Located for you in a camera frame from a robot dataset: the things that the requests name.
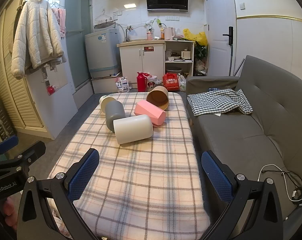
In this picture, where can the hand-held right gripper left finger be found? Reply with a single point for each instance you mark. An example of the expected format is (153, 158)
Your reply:
(83, 175)

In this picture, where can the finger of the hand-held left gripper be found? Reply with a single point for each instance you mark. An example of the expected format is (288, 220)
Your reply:
(33, 151)
(7, 145)

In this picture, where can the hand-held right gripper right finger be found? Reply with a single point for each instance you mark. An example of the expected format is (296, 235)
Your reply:
(216, 177)

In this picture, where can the white cup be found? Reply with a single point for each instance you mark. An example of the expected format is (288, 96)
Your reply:
(133, 128)

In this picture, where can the grey cup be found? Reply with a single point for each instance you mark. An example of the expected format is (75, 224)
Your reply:
(114, 112)

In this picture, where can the cream cup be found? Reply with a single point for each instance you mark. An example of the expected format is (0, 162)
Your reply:
(104, 102)

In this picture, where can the pink faceted cup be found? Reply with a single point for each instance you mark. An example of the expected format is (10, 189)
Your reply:
(151, 111)

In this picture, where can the brown cup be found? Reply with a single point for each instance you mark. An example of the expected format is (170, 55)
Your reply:
(157, 97)

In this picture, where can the person's left hand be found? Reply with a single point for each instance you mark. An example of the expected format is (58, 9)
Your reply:
(9, 211)

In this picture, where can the white leaning board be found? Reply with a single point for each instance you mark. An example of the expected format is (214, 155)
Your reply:
(56, 110)

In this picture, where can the grey sofa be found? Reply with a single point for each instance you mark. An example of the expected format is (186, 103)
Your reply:
(241, 135)

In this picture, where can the louvered wardrobe door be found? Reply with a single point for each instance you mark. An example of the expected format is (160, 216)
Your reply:
(6, 92)

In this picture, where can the plaid blanket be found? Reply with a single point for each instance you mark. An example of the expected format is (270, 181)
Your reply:
(146, 180)

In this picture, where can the green checked cloth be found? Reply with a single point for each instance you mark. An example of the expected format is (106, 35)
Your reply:
(216, 100)

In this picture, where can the white platform step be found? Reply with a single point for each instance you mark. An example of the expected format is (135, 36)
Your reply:
(103, 83)

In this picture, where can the white printed packet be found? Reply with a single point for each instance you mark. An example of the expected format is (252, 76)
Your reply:
(122, 85)

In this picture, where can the white plastic bag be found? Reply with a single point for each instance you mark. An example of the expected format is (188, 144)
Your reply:
(182, 82)

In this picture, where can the red shopping bag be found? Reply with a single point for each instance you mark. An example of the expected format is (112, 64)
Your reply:
(171, 82)

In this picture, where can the red thermos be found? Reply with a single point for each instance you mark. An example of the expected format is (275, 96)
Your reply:
(141, 82)

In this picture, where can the white padded jacket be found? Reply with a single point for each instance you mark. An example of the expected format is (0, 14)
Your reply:
(33, 37)

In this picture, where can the red and white printed bag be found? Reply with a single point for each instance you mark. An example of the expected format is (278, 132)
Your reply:
(153, 82)

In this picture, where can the dark round basin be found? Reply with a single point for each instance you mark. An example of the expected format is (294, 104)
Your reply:
(173, 70)

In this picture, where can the washing machine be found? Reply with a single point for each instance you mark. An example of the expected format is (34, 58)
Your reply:
(102, 52)

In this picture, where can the frosted glass door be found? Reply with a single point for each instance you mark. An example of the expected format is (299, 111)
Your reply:
(77, 37)

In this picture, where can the white open shelf unit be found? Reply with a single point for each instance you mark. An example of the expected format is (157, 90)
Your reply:
(191, 55)

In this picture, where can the green plant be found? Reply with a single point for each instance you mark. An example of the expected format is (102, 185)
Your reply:
(201, 51)

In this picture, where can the white sink cabinet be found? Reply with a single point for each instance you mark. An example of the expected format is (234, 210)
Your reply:
(138, 57)

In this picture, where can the pink hanging cloth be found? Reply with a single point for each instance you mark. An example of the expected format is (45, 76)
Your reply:
(61, 21)

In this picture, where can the yellow plastic bag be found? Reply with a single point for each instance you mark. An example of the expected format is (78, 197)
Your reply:
(199, 37)

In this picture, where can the metal faucet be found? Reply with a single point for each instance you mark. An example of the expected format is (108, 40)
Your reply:
(127, 33)

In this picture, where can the white electric kettle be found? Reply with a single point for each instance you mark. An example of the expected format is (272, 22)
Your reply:
(169, 33)

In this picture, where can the orange bottle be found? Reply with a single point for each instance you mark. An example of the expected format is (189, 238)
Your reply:
(162, 33)

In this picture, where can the pink container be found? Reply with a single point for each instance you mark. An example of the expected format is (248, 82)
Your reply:
(149, 36)

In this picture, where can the white door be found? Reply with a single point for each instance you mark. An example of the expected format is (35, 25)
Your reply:
(219, 17)

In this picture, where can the wall light switch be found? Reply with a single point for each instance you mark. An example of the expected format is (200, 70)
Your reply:
(242, 6)

